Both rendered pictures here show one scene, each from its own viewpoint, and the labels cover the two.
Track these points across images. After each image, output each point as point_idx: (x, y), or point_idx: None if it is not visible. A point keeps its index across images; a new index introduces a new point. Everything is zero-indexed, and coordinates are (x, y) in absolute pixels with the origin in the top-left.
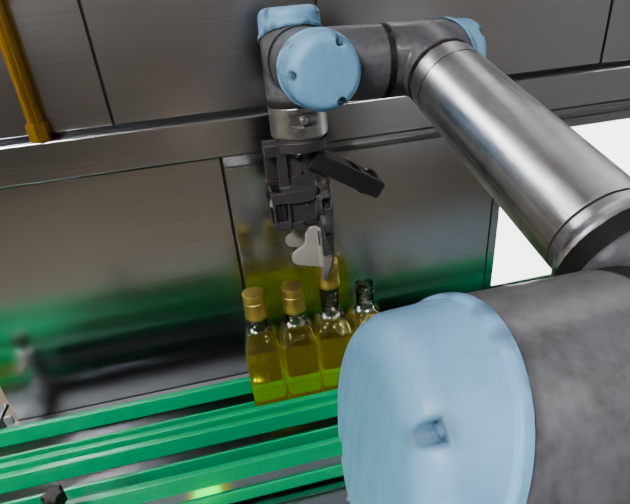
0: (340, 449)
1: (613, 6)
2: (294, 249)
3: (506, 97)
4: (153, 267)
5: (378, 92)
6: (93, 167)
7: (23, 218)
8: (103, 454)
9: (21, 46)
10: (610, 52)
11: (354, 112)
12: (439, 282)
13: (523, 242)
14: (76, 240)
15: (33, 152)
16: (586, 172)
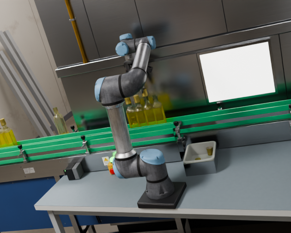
0: (143, 135)
1: (225, 16)
2: None
3: (137, 53)
4: None
5: (134, 51)
6: (95, 68)
7: (82, 81)
8: (94, 135)
9: (82, 44)
10: (229, 28)
11: (154, 52)
12: (190, 100)
13: (216, 87)
14: (93, 86)
15: (84, 65)
16: (134, 64)
